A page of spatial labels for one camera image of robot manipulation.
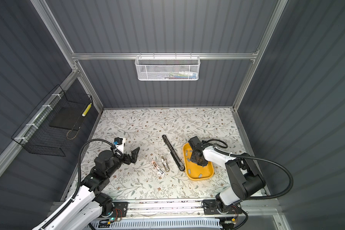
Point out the items in white basket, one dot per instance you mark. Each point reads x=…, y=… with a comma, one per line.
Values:
x=180, y=75

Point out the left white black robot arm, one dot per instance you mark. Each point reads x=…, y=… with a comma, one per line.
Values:
x=88, y=201

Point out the black stapler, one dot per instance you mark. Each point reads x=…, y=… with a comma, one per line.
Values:
x=174, y=155

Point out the yellow marker in basket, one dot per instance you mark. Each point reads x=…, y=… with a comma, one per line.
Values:
x=86, y=110

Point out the aluminium mounting rail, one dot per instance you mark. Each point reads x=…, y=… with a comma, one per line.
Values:
x=191, y=208

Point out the pink small stapler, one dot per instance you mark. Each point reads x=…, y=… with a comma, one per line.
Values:
x=157, y=168

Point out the beige small stapler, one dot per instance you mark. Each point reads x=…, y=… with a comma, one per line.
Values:
x=165, y=164

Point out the yellow plastic tray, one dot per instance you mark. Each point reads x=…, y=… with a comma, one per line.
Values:
x=207, y=171

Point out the black pad in basket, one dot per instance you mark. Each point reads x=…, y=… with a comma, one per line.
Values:
x=68, y=118

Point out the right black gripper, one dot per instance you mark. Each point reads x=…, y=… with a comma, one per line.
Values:
x=192, y=157

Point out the black wire basket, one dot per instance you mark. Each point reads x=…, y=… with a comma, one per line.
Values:
x=52, y=130

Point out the white wire mesh basket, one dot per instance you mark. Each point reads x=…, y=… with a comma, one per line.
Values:
x=150, y=69

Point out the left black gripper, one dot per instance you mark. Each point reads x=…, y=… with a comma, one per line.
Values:
x=132, y=158

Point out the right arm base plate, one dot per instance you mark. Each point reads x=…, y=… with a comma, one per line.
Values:
x=214, y=207

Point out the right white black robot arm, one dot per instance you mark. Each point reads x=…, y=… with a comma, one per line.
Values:
x=244, y=176

